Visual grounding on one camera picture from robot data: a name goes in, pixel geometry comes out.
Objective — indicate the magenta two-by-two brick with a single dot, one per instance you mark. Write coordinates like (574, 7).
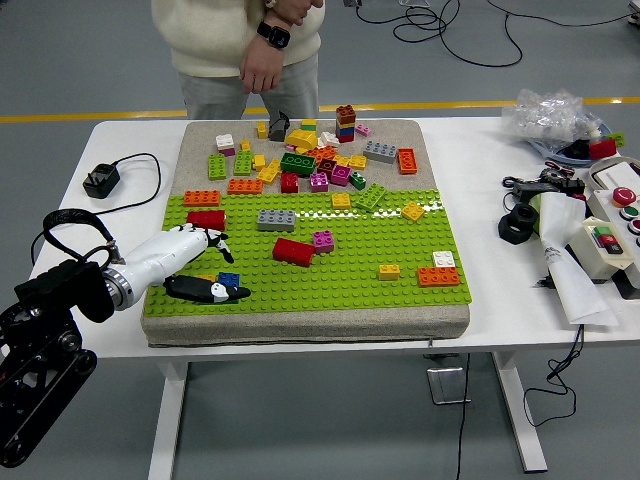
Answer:
(319, 183)
(341, 175)

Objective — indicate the small white button box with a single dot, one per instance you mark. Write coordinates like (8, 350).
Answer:
(587, 250)

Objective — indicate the white flat device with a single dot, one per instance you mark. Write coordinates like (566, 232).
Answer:
(617, 175)

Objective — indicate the person's right hand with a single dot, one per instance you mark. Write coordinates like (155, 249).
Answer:
(294, 9)

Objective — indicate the black power adapter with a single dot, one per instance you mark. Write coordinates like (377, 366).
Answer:
(101, 181)

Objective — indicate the silver metal foot plate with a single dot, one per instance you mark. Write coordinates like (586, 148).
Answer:
(431, 385)

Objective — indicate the black round part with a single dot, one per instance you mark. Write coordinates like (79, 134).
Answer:
(551, 175)

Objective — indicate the lime green two-by-four brick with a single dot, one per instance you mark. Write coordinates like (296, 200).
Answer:
(243, 163)
(216, 167)
(371, 197)

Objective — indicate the lime green sheet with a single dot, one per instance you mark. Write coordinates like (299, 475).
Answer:
(536, 215)

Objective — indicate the clear crumpled plastic bag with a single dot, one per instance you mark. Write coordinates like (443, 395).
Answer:
(545, 117)

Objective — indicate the red two-by-four brick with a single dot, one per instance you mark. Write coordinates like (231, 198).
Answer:
(206, 219)
(293, 252)

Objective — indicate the dark grey angled piece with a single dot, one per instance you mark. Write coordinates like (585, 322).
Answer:
(277, 129)

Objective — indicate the pink flat brick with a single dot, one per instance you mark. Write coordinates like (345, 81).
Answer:
(363, 130)

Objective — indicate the pink two-by-two brick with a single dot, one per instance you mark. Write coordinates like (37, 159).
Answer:
(323, 242)

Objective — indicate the white control box with buttons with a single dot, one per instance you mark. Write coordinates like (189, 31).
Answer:
(607, 212)

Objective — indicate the brown two-by-two brick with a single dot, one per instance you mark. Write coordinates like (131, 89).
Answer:
(346, 115)

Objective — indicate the white paper bag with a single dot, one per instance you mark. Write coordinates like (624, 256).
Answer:
(570, 280)

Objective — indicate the red stacked brick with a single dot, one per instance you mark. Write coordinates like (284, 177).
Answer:
(345, 138)

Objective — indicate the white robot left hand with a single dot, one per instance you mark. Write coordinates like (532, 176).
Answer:
(160, 255)

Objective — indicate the large black nut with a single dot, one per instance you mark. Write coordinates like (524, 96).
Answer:
(507, 232)

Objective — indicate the white table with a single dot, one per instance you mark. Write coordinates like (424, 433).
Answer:
(475, 200)

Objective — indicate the black wristwatch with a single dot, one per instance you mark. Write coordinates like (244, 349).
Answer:
(275, 34)

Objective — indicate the black plastic part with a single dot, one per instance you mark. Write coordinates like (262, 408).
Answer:
(577, 150)

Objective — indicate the grey-brown cushion mat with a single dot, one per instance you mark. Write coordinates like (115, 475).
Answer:
(300, 330)

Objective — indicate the yellow curved brick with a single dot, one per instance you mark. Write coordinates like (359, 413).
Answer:
(301, 138)

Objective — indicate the dark brown brick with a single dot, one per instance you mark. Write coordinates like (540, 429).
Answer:
(327, 166)

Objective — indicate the lime and yellow brick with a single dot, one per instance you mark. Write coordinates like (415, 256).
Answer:
(309, 124)

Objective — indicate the small white part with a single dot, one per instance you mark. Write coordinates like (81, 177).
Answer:
(594, 131)

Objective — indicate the yellow two-by-two brick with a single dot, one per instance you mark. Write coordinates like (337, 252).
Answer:
(413, 211)
(341, 201)
(206, 277)
(389, 273)
(357, 162)

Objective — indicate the yellow two-by-four brick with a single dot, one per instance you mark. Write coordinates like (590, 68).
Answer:
(269, 172)

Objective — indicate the person's left hand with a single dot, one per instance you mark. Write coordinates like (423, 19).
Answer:
(261, 66)

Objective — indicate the person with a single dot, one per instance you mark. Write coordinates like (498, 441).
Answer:
(205, 40)

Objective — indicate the small dark green brick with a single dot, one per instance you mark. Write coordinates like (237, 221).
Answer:
(357, 180)

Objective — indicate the black power brick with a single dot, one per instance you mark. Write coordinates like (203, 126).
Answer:
(535, 188)

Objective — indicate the grey two-by-four brick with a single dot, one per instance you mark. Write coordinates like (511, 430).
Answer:
(276, 220)
(381, 152)

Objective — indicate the small black module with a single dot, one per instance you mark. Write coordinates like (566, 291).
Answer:
(573, 187)

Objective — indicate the blue two-by-two brick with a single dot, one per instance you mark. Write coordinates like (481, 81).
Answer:
(229, 279)

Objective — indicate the red two-by-two brick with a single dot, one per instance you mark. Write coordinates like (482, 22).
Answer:
(289, 183)

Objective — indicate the yellow flat two-by-two brick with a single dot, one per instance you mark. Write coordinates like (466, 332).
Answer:
(389, 273)

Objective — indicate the green studded baseplate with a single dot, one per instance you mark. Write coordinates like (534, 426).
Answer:
(325, 285)

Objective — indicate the white two-by-two brick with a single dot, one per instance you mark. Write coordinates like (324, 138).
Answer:
(444, 258)
(224, 141)

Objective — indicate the small yellow brick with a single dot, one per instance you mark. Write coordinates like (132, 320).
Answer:
(259, 162)
(262, 130)
(341, 160)
(245, 145)

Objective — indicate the blue bowl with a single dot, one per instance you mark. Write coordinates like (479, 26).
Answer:
(550, 152)

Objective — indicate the orange two-by-four brick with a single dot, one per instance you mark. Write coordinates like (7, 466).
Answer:
(439, 276)
(407, 161)
(201, 199)
(245, 186)

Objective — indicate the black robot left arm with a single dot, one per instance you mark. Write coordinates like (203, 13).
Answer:
(50, 300)

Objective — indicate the blue stacked brick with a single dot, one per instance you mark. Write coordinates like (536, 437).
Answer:
(345, 130)

